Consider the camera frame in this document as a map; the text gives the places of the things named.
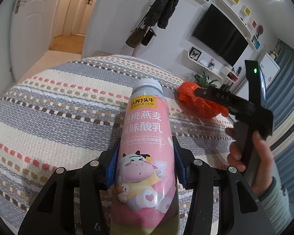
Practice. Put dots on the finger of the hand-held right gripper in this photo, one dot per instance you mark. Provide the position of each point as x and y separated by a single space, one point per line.
220 98

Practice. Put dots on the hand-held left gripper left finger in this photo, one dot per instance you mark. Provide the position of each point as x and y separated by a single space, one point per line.
111 166

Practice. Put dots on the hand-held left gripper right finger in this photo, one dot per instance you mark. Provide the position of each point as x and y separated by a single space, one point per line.
180 164

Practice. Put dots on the red plastic bag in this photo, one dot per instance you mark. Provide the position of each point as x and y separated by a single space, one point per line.
203 105

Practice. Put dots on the pink yogurt drink bottle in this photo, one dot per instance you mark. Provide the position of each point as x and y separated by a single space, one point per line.
142 127

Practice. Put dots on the person's right forearm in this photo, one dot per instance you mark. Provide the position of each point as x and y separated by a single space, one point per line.
276 205

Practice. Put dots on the person's right hand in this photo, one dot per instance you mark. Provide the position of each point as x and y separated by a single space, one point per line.
267 166

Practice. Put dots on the potted green plant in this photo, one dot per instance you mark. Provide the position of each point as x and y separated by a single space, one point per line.
204 80

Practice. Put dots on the white shelf box red inside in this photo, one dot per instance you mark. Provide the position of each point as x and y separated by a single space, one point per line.
229 74

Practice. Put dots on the colourful shelf ornament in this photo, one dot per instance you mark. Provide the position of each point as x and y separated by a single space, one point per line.
211 63

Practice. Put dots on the framed butterfly picture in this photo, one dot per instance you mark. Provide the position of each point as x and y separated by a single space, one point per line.
195 53

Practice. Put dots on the white refrigerator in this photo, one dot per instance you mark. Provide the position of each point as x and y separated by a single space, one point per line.
269 68

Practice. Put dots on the blue curtain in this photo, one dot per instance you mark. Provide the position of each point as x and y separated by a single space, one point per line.
291 78

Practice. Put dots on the knitted patchwork blanket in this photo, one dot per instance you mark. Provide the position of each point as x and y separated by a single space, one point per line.
63 107

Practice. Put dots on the black bag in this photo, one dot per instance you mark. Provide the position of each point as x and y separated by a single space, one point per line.
148 37

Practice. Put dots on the brown bag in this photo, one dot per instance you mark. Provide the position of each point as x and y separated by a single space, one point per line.
135 37

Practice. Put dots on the black jacket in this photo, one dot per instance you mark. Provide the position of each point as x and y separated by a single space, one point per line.
165 2

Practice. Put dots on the white door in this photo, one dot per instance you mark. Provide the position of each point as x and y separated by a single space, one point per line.
36 29

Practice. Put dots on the white wavy wall shelf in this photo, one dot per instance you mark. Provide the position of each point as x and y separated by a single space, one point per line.
203 67

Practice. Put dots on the wall television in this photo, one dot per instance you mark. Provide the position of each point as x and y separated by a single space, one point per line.
218 34

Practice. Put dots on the small wall cube blue inside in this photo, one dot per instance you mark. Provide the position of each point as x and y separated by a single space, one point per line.
256 42

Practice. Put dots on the red round wall ornament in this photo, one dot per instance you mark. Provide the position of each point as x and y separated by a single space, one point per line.
260 29

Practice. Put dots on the white wall cube pink inside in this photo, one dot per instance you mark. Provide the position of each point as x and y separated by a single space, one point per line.
254 24

